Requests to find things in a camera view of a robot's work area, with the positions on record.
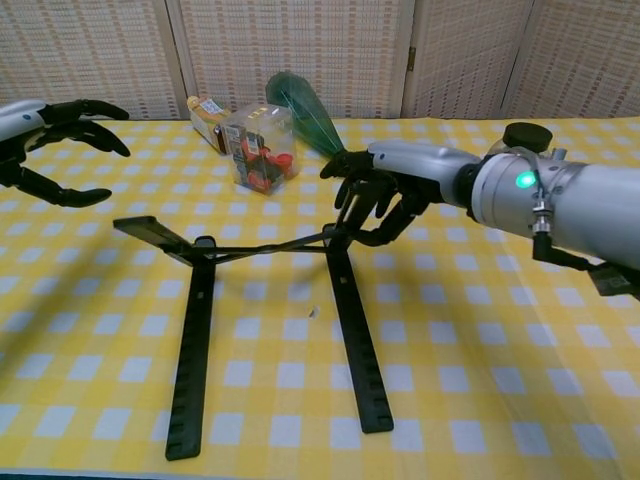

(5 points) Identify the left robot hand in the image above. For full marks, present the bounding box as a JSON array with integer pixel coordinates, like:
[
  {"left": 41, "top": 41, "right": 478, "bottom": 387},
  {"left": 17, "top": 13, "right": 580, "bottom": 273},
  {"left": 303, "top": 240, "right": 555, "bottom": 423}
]
[{"left": 0, "top": 98, "right": 132, "bottom": 209}]

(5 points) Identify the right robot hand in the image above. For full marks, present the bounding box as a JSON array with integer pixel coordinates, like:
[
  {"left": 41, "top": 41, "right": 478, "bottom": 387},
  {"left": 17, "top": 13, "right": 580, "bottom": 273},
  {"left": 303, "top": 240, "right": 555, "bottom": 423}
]
[{"left": 319, "top": 139, "right": 481, "bottom": 247}]

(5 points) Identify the black folding stand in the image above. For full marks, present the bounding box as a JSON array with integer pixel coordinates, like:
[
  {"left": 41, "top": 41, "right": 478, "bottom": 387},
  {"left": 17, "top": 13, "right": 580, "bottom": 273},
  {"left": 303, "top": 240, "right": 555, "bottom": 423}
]
[{"left": 112, "top": 187, "right": 396, "bottom": 462}]

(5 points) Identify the woven folding screen panel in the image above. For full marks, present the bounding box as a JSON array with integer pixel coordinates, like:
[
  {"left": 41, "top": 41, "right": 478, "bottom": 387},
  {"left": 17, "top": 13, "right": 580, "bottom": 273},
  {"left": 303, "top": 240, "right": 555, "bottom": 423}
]
[
  {"left": 167, "top": 0, "right": 416, "bottom": 121},
  {"left": 502, "top": 0, "right": 640, "bottom": 121},
  {"left": 0, "top": 0, "right": 184, "bottom": 121},
  {"left": 402, "top": 0, "right": 534, "bottom": 121}
]

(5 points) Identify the glass jar black lid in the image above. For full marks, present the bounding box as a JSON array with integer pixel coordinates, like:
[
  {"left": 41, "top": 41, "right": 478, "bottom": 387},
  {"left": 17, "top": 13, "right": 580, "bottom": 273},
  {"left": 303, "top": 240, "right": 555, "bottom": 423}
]
[{"left": 487, "top": 122, "right": 556, "bottom": 159}]

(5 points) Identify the green cone bag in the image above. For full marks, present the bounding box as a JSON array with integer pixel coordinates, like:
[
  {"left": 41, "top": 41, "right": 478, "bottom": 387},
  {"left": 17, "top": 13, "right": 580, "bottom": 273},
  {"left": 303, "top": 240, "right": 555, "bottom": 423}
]
[{"left": 264, "top": 72, "right": 351, "bottom": 161}]

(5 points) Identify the clear plastic toy box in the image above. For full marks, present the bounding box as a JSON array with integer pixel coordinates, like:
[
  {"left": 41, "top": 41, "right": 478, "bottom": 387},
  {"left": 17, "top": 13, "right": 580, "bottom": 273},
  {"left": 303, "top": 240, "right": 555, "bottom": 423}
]
[{"left": 219, "top": 102, "right": 301, "bottom": 197}]

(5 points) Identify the yellow snack package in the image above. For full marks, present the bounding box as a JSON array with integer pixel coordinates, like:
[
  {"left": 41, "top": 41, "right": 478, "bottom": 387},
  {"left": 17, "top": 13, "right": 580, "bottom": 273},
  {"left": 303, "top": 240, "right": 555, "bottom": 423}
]
[{"left": 186, "top": 95, "right": 236, "bottom": 154}]

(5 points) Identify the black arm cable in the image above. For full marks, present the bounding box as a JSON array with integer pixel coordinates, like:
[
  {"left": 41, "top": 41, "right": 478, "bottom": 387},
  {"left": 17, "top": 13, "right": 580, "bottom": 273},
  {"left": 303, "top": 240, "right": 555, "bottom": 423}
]
[{"left": 530, "top": 233, "right": 601, "bottom": 274}]

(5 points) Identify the black velcro cable strap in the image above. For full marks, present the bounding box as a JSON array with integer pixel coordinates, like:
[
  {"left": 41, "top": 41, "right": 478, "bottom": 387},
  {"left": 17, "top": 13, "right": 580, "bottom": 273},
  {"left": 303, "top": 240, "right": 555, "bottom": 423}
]
[{"left": 589, "top": 259, "right": 640, "bottom": 301}]

